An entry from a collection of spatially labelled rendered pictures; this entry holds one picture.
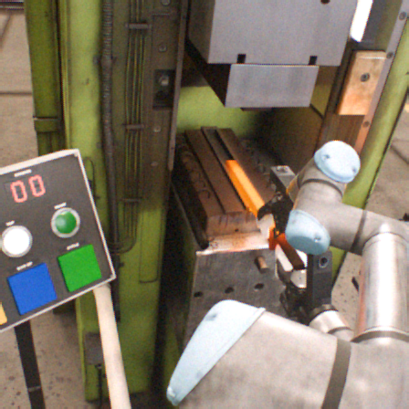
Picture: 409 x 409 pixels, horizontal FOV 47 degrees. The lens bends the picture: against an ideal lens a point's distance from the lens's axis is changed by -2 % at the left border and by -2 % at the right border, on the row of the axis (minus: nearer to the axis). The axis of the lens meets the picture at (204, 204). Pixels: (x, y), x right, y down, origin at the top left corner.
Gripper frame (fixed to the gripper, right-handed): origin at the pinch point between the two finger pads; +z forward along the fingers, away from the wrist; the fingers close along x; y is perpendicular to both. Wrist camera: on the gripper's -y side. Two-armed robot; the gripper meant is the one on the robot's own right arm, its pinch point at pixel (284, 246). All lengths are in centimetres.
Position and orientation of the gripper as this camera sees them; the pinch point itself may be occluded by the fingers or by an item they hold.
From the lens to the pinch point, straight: 106.3
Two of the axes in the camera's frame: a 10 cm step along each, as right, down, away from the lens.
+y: -1.0, 8.1, 5.8
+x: 9.5, -0.8, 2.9
